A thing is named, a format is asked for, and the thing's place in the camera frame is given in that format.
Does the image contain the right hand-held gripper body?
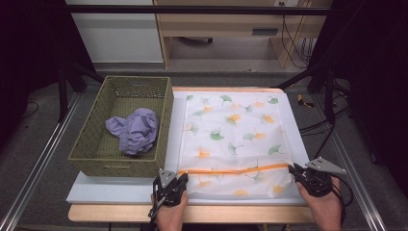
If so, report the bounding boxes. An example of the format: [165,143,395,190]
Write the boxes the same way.
[301,156,347,197]

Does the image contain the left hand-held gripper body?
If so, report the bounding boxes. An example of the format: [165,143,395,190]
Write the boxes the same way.
[153,168,188,208]

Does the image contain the purple garment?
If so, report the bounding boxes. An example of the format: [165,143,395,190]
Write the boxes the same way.
[105,107,161,157]

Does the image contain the white leaf-print laundry bag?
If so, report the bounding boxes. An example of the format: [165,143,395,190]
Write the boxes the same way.
[177,91,294,197]

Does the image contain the green woven basket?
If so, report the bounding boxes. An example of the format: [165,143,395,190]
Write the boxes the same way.
[67,75,175,178]

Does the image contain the person's left hand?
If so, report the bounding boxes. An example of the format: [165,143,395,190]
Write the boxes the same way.
[150,192,189,231]

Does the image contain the person's right hand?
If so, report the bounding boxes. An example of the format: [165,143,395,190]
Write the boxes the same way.
[296,176,343,231]

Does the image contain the white table board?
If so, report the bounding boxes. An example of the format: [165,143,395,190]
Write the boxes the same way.
[65,90,311,206]

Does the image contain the yellow and black floor object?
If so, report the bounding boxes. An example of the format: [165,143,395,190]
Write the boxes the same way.
[296,93,316,109]

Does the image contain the black metal stand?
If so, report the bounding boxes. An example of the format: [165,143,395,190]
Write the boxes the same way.
[275,61,336,124]
[57,61,105,123]

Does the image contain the black curtain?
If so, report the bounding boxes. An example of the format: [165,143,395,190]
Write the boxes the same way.
[309,0,408,193]
[0,0,94,145]

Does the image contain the white cabinet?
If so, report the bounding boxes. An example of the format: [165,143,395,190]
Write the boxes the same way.
[64,0,165,64]

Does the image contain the light wooden desk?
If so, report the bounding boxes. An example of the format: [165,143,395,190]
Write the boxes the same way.
[153,0,333,69]

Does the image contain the black horizontal bar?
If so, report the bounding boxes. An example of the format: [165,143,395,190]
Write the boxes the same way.
[65,4,331,16]

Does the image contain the left hand-held gripper cable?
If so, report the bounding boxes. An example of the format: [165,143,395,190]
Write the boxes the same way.
[147,184,167,231]

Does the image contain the hand-held gripper cable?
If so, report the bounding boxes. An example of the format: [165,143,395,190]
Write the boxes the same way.
[147,184,167,231]
[333,175,354,225]

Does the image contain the right hand-held gripper cable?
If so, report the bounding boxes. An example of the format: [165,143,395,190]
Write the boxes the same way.
[333,175,354,225]

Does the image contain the aluminium floor rail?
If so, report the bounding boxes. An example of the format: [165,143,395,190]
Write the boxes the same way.
[0,94,81,231]
[312,94,388,231]

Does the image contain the bundle of floor cables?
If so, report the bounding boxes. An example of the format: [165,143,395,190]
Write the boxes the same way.
[299,105,352,137]

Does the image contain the hanging black desk cables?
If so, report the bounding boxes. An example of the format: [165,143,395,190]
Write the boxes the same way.
[280,1,317,69]

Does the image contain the thin black floor cable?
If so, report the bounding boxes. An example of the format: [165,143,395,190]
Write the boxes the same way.
[20,101,39,119]

